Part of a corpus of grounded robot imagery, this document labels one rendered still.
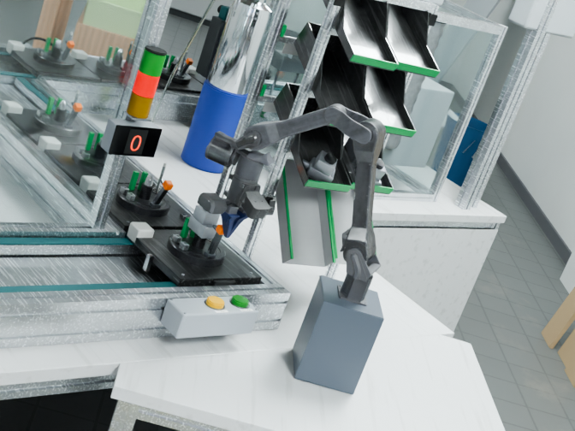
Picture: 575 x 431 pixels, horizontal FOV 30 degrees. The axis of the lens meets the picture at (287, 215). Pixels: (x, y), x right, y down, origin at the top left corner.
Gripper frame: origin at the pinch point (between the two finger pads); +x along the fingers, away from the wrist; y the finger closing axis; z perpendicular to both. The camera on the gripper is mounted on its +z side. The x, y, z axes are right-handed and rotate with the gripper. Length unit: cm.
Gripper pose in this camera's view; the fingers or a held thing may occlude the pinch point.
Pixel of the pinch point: (230, 223)
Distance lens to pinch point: 241.6
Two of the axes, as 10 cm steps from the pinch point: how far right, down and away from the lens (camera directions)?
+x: -3.1, 8.9, 3.3
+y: 7.5, 0.2, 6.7
